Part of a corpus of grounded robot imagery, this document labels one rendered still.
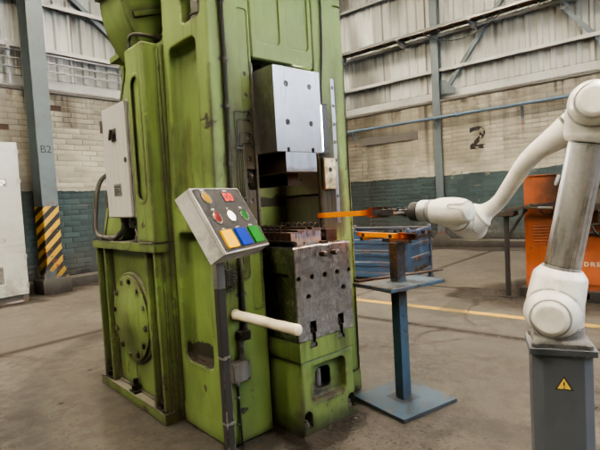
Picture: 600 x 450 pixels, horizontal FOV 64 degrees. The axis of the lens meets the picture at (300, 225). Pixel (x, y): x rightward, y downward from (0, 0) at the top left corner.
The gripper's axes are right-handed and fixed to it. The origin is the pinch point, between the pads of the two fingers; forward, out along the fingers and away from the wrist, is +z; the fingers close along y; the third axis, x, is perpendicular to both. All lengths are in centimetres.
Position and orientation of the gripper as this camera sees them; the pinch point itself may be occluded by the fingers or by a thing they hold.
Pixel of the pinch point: (379, 212)
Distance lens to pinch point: 204.8
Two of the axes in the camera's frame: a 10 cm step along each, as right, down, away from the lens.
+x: -0.5, -10.0, -0.6
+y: 7.4, -0.8, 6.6
